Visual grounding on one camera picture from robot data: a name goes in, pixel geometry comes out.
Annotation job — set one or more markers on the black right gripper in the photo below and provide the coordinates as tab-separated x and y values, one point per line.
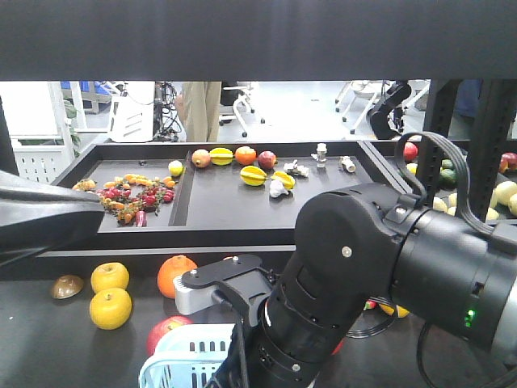
253	360

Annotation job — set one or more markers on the light blue plastic basket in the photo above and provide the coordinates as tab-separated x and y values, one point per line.
187	356

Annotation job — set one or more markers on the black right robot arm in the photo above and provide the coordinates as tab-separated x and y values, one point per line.
453	271

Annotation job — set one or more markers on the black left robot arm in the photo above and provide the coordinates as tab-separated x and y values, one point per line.
37	218

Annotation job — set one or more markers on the red apple behind basket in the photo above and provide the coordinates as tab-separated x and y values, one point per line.
162	328

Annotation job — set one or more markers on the red chili pepper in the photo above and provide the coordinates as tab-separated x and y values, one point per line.
370	305

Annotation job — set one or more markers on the orange fruit left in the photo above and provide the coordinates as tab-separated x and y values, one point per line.
171	268

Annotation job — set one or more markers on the yellow lemon fruit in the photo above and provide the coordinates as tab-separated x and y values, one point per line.
397	310

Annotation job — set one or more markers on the yellow apple front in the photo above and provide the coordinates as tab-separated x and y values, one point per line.
110	308

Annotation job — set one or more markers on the yellow apple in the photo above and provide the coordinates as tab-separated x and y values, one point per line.
110	308
109	275

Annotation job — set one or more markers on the yellow apple rear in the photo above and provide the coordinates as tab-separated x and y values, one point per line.
109	275

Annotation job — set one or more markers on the white garlic bulb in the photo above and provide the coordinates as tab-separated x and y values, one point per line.
277	189

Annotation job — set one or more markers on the black wooden produce stand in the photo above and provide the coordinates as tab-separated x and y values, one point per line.
47	342

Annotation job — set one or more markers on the yellow starfruit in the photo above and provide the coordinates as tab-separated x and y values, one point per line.
253	176

